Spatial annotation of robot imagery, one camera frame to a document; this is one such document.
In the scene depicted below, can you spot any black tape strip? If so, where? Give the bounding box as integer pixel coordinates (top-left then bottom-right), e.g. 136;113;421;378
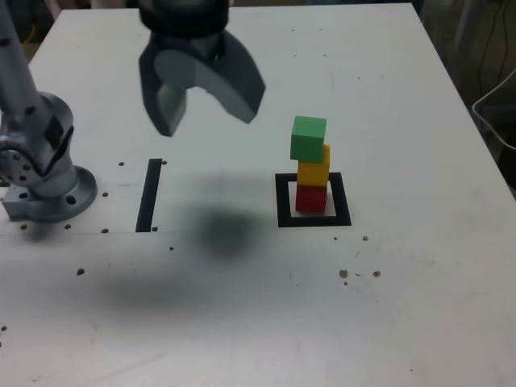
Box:
135;158;164;234

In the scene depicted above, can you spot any white background cable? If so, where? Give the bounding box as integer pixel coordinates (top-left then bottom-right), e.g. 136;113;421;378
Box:
471;68;516;152

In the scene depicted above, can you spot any yellow cube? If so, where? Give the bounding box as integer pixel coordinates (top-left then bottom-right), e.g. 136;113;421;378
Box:
297;144;331;187

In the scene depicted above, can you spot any black tape square outline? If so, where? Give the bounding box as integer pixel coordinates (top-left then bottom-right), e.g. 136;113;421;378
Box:
274;172;352;229

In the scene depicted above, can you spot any red cube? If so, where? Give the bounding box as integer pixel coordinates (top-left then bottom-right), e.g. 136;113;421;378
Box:
295;184;327;214

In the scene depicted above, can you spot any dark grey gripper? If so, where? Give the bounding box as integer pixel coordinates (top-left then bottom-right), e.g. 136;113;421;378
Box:
138;31;267;138

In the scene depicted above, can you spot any green cube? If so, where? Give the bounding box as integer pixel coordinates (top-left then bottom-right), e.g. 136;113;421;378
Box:
289;115;327;164

